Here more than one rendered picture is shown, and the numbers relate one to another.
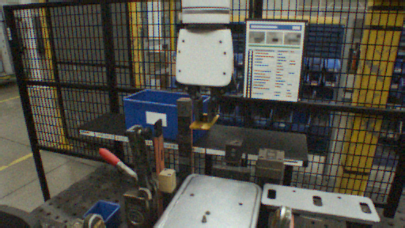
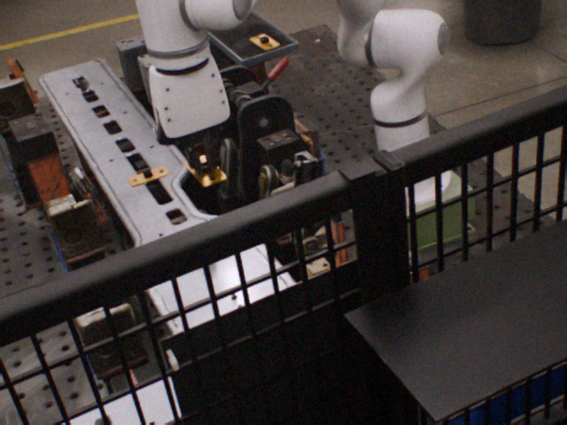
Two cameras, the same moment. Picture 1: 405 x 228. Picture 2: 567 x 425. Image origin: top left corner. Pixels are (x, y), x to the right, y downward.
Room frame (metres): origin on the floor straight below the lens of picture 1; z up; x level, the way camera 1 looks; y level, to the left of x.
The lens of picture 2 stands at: (1.40, -0.59, 1.88)
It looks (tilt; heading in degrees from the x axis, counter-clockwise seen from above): 34 degrees down; 142
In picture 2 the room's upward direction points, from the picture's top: 9 degrees counter-clockwise
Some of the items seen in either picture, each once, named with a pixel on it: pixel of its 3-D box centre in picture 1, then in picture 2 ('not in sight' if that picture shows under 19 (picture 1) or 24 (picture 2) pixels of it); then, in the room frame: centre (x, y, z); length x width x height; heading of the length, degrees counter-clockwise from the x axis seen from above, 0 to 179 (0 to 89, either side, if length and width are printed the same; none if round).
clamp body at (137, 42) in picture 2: not in sight; (149, 102); (-0.45, 0.47, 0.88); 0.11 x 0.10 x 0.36; 72
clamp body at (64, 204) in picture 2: not in sight; (90, 269); (0.07, -0.06, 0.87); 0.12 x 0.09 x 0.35; 72
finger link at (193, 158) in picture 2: (217, 104); (185, 154); (0.49, -0.03, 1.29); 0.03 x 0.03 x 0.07; 73
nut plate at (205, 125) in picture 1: (205, 119); (205, 167); (0.50, -0.01, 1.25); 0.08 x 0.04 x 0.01; 163
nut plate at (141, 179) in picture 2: not in sight; (148, 174); (0.06, 0.13, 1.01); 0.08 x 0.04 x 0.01; 73
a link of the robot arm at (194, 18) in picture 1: (204, 17); (181, 50); (0.50, -0.01, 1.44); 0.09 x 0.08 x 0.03; 73
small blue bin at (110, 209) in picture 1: (103, 220); not in sight; (0.79, 0.36, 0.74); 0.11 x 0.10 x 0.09; 162
